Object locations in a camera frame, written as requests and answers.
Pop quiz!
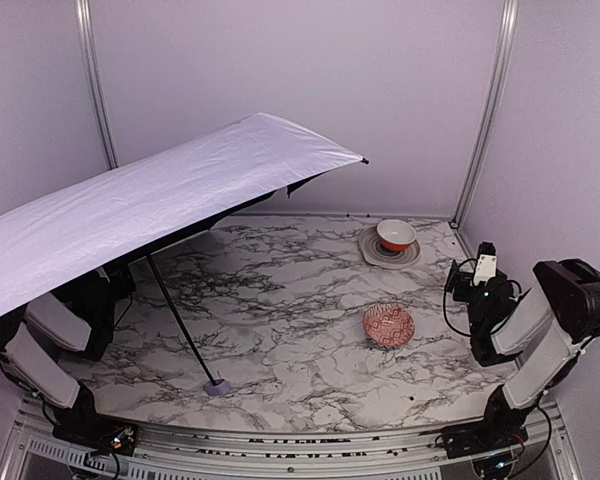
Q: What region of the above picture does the lilac folding umbrella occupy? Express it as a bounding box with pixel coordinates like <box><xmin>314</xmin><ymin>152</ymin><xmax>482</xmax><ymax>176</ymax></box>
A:
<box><xmin>0</xmin><ymin>112</ymin><xmax>371</xmax><ymax>399</ymax></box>

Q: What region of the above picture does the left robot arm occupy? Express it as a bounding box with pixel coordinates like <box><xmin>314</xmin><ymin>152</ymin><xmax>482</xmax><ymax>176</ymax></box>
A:
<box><xmin>0</xmin><ymin>266</ymin><xmax>137</xmax><ymax>452</ymax></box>

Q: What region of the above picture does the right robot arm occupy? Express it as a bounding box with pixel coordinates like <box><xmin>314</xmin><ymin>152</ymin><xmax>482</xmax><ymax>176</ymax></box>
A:
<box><xmin>440</xmin><ymin>242</ymin><xmax>600</xmax><ymax>455</ymax></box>

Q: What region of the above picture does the orange white bowl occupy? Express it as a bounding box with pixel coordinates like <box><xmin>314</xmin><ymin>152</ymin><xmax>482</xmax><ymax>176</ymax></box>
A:
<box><xmin>376</xmin><ymin>219</ymin><xmax>417</xmax><ymax>252</ymax></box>

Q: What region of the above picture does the grey swirl plate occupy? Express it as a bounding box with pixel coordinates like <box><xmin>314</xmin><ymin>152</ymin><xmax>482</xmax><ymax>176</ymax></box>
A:
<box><xmin>358</xmin><ymin>226</ymin><xmax>421</xmax><ymax>270</ymax></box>

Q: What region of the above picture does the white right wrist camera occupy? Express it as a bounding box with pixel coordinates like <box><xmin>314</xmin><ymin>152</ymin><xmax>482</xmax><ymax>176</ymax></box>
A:
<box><xmin>472</xmin><ymin>254</ymin><xmax>497</xmax><ymax>286</ymax></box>

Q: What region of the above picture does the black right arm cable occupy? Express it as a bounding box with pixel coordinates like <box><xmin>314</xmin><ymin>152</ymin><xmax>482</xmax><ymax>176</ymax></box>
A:
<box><xmin>441</xmin><ymin>259</ymin><xmax>474</xmax><ymax>337</ymax></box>

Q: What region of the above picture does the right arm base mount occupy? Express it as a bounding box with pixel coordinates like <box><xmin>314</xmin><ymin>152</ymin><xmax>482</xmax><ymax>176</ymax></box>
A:
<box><xmin>434</xmin><ymin>421</ymin><xmax>529</xmax><ymax>459</ymax></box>

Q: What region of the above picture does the right aluminium frame post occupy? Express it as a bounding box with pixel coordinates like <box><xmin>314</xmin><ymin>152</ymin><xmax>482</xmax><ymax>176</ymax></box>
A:
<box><xmin>452</xmin><ymin>0</ymin><xmax>519</xmax><ymax>229</ymax></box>

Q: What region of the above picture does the aluminium frame post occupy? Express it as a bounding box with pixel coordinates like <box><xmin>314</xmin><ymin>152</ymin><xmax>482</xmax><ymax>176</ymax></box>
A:
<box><xmin>75</xmin><ymin>0</ymin><xmax>119</xmax><ymax>170</ymax></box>
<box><xmin>452</xmin><ymin>0</ymin><xmax>519</xmax><ymax>229</ymax></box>

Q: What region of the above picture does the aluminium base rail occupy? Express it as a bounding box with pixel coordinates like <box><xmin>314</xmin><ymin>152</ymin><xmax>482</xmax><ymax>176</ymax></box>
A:
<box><xmin>0</xmin><ymin>394</ymin><xmax>581</xmax><ymax>480</ymax></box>

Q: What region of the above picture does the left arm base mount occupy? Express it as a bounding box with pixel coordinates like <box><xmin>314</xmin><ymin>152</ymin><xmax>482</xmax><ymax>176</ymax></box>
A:
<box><xmin>52</xmin><ymin>422</ymin><xmax>139</xmax><ymax>456</ymax></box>

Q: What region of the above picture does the left aluminium frame post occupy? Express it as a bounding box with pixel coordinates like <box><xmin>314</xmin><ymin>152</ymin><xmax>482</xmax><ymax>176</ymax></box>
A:
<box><xmin>75</xmin><ymin>0</ymin><xmax>119</xmax><ymax>170</ymax></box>

